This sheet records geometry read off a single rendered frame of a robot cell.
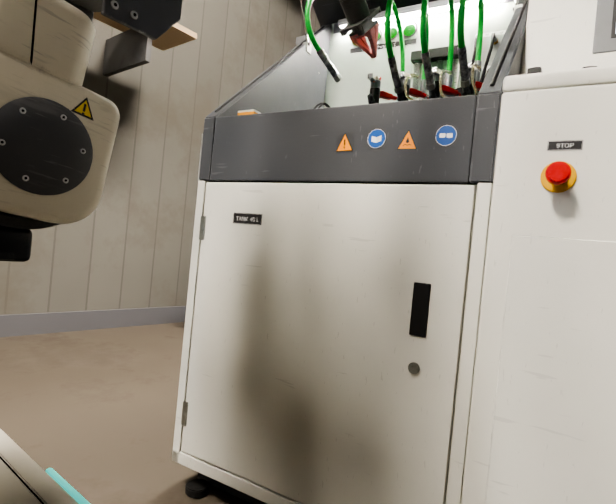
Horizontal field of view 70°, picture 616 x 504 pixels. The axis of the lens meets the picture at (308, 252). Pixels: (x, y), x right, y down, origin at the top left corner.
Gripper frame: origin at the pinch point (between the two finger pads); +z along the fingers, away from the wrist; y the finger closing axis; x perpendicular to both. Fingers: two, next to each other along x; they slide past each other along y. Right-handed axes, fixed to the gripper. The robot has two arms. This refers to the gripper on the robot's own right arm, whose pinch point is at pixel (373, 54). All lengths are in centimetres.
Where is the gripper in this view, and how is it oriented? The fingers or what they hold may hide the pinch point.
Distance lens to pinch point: 124.3
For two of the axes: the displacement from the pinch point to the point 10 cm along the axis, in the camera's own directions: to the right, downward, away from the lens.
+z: 4.4, 7.2, 5.3
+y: 5.6, -6.9, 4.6
